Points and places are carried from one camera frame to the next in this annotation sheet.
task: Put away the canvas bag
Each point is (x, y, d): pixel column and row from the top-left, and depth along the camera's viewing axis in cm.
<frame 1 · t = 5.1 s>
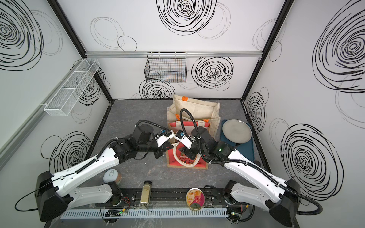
left hand: (172, 146, 71), fingers closed
right hand: (181, 146, 71), fingers open
cream floral canvas tote bag: (206, 114, 90), point 18 cm above the table
grey striped ceramic plate: (237, 131, 101), point 2 cm above the table
teal plastic tray: (246, 146, 94), on the table
red Christmas jute bag: (174, 158, 75), point 14 cm above the table

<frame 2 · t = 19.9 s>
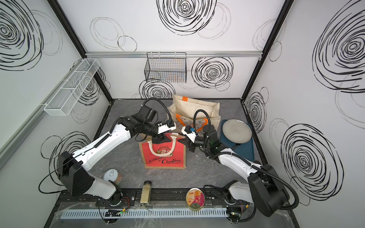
left hand: (169, 135, 76), fingers open
right hand: (179, 139, 77), fingers closed
red Christmas jute bag: (171, 155, 82), point 9 cm above the table
the other named things where they were.

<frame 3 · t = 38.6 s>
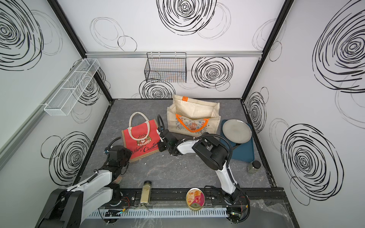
left hand: (130, 148, 90), fingers closed
right hand: (158, 144, 94), fingers closed
red Christmas jute bag: (141, 140, 96), point 2 cm above the table
small glass jar black lid: (254, 167, 78), point 9 cm above the table
the other named things where they were.

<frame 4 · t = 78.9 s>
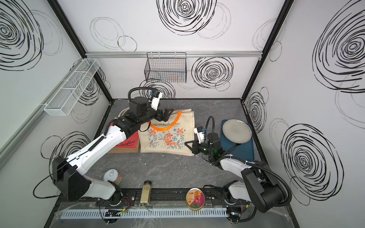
left hand: (166, 106, 75), fingers open
right hand: (186, 144, 82), fingers closed
cream floral canvas tote bag: (169, 137, 85), point 13 cm above the table
white round can: (112, 174, 78), point 5 cm above the table
